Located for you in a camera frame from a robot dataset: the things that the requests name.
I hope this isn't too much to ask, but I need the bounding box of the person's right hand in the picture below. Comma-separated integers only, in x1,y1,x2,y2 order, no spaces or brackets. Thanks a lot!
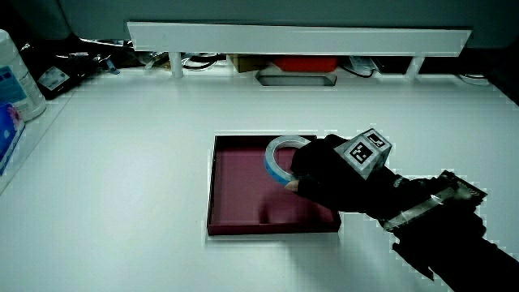
285,127,402,222

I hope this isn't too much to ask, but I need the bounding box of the blue tape roll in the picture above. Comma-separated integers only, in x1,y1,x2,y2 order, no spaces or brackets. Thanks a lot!
264,135,312,187

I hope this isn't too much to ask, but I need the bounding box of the person's right forearm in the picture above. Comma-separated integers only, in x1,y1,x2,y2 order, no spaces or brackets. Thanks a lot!
379,170,519,292

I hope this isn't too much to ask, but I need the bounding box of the maroon shallow tray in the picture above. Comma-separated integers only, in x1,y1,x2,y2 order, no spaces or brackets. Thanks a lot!
206,134,343,237

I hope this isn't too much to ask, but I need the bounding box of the red box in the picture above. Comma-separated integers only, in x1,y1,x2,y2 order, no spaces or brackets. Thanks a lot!
271,55,340,74

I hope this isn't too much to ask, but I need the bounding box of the brown cardboard box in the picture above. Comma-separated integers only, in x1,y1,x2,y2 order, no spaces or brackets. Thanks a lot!
227,54,269,74

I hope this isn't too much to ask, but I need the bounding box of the white desk shelf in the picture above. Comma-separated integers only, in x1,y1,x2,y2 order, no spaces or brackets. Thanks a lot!
127,21,474,80

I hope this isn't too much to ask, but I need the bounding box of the black bag with white label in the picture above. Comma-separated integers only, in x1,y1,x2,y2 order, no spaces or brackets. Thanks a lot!
19,40,102,101

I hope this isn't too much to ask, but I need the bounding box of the white plastic bottle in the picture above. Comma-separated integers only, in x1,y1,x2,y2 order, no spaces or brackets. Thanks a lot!
0,28,48,122

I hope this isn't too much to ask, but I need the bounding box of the blue wipes packet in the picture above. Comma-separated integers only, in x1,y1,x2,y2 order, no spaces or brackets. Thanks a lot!
0,101,26,176

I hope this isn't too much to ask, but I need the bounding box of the black cable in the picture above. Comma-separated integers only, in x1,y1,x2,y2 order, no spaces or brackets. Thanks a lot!
182,54,222,71
339,56,379,79

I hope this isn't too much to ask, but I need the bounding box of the white cable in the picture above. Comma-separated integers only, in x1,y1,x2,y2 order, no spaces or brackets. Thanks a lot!
457,73,492,88

